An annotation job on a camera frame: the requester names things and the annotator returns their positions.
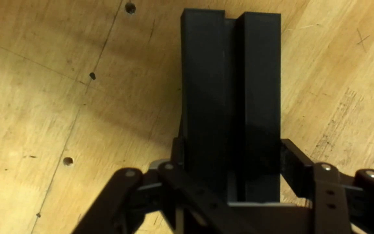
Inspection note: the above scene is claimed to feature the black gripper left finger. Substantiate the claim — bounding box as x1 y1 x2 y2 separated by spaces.
72 138 207 234

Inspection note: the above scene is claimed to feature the black grooved piece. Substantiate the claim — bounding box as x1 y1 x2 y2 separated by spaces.
180 8 284 205

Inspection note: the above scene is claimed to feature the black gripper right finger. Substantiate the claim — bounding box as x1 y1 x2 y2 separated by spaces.
281 138 374 234

